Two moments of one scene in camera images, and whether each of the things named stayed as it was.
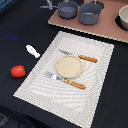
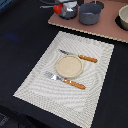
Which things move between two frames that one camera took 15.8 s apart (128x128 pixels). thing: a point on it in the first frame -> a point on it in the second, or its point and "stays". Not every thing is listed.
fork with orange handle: [68, 81] stays
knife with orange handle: [90, 59] stays
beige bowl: [123, 14] stays
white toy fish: [32, 51] -> [70, 5]
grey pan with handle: [66, 9] stays
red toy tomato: [18, 71] -> [57, 8]
